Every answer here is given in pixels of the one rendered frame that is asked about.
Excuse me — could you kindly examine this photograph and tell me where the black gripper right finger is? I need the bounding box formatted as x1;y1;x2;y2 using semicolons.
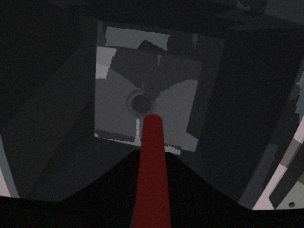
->
165;153;304;228

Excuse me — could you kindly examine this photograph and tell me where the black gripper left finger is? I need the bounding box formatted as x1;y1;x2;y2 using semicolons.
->
0;150;140;228

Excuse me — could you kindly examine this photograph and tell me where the dark red peg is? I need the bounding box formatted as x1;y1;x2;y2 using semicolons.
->
133;114;172;228

